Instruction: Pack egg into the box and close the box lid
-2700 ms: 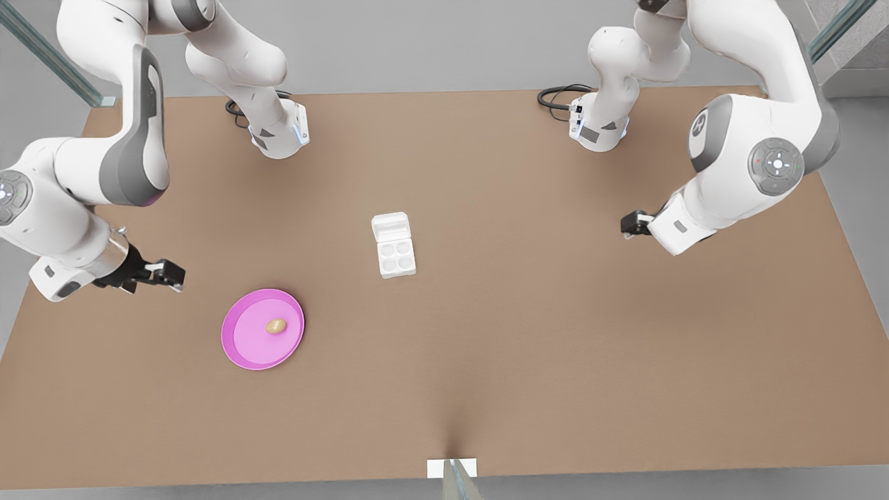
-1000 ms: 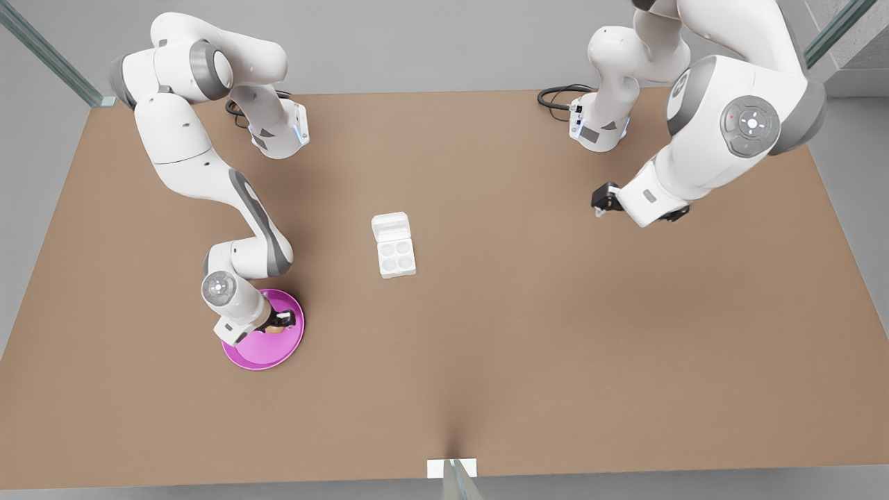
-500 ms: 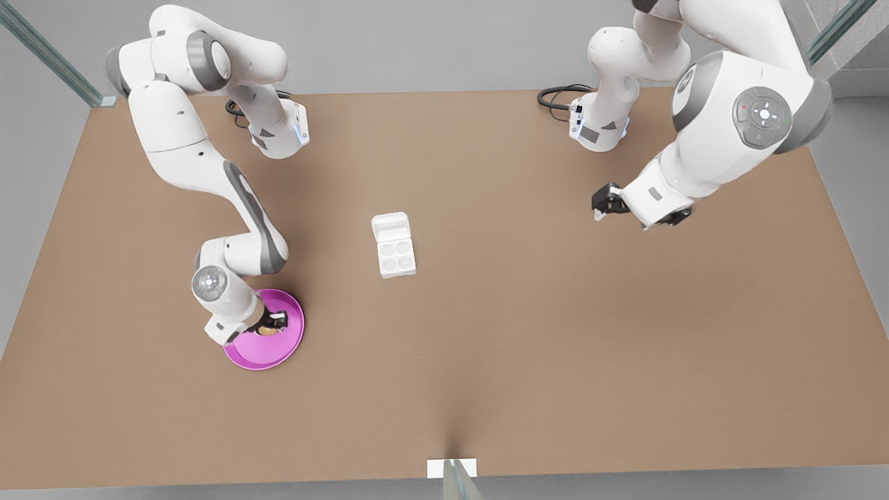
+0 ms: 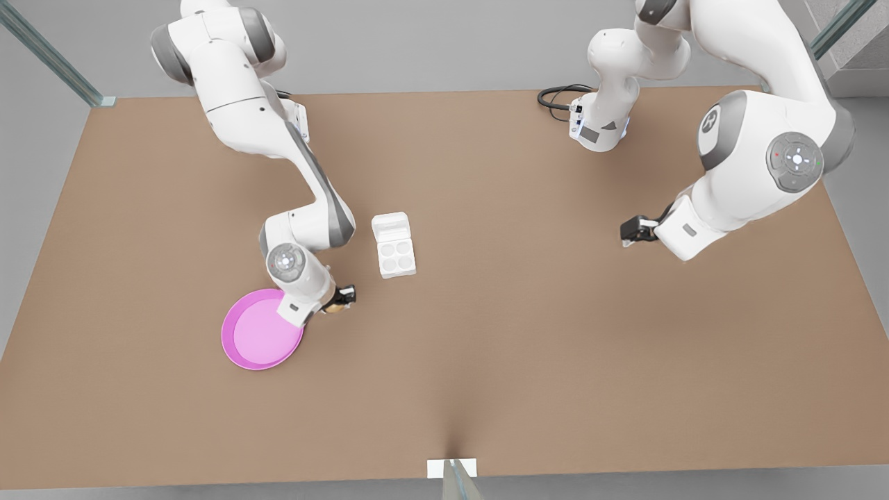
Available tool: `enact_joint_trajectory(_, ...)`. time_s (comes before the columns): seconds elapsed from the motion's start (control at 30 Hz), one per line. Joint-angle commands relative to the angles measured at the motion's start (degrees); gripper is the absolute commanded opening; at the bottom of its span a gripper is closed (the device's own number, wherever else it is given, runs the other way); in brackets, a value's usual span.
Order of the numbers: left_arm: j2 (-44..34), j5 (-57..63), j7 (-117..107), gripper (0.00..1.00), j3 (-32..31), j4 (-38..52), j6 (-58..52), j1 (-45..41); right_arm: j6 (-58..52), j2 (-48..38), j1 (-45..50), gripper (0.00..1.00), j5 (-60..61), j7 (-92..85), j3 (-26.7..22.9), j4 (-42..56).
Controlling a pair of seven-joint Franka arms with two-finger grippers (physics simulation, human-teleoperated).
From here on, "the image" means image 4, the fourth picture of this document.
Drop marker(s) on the silver frame post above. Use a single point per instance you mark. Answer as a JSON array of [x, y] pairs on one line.
[[48, 52], [455, 479], [837, 26]]

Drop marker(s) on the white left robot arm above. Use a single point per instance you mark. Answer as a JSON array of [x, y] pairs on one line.
[[764, 139]]

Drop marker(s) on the brown egg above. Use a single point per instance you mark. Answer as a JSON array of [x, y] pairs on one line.
[[335, 306]]

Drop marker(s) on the pink round plate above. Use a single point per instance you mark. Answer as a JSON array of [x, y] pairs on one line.
[[260, 333]]

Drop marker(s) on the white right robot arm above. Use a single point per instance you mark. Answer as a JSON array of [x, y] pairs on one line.
[[236, 90]]

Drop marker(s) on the white egg box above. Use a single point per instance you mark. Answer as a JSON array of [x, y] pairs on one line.
[[393, 244]]

